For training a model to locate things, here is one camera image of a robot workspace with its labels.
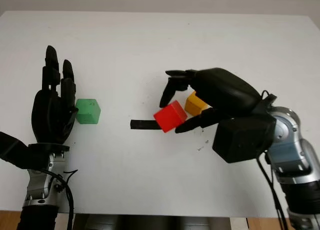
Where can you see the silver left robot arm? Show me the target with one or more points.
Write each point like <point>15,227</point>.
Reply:
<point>37,185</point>

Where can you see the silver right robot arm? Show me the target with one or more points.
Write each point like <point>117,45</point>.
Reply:
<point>292,152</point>

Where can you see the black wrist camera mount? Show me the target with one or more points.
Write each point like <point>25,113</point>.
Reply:
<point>15,152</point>
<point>240,140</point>

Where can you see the dark robot torso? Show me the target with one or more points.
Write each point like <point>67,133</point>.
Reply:
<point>150,222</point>

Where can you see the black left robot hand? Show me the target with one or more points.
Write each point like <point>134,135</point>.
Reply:
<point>50,115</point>

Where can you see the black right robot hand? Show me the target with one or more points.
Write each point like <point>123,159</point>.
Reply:
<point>225,90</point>

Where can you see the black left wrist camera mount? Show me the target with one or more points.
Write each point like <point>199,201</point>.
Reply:
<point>15,152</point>

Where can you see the green wooden block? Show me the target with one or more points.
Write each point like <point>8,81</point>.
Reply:
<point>87,113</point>

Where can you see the yellow wooden block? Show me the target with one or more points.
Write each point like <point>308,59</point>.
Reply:
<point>193,106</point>

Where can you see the black tape strip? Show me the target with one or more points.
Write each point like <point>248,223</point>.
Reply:
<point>142,125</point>

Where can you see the red wooden block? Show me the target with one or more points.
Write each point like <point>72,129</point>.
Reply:
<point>167,117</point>

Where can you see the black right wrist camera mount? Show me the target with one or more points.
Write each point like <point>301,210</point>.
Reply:
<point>240,140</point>

